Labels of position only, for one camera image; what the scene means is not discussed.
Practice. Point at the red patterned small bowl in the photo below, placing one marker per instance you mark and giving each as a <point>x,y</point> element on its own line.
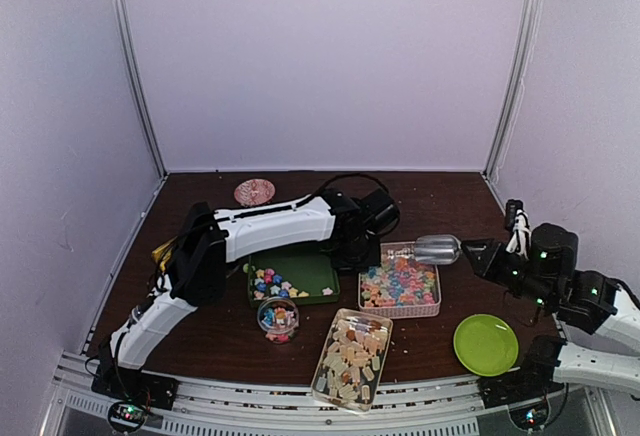
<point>254,192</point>

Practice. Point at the right aluminium corner post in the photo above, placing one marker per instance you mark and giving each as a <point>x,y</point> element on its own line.
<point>524,46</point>

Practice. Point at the pink tin of star candies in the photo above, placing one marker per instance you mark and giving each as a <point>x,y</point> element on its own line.
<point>400,287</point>

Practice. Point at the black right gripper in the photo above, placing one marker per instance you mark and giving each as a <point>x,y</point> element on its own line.
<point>485,267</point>

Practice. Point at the front aluminium rail frame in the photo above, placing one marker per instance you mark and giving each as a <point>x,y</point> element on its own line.
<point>450,406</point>

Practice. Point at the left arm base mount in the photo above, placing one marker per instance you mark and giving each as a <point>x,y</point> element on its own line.
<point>137,397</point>

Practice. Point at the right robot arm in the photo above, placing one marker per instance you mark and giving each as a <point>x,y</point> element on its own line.
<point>587,300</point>

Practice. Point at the clear plastic jar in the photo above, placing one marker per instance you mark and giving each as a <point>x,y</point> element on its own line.
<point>278,318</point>

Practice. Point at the metal scoop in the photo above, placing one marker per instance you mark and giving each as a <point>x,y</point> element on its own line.
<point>443,249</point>

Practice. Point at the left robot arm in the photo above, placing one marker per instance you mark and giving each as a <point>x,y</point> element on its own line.
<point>212,242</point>

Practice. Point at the aluminium corner post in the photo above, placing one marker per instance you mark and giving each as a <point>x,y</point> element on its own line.
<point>524,46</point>
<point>136,86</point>

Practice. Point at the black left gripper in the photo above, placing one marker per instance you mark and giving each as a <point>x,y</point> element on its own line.
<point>340,262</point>

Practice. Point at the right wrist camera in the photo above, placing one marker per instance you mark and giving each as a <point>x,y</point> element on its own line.
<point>517,224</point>

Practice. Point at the lime green plate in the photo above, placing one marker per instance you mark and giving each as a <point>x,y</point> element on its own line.
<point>485,345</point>

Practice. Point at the cream tin of popsicle candies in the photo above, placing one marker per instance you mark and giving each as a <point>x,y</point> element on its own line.
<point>352,359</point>

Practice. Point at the green tray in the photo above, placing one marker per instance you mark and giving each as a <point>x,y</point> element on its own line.
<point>304,276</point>

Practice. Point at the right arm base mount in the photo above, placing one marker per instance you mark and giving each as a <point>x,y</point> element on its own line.
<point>534,401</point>

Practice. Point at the left aluminium corner post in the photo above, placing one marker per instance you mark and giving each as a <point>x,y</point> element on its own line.
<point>136,86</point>

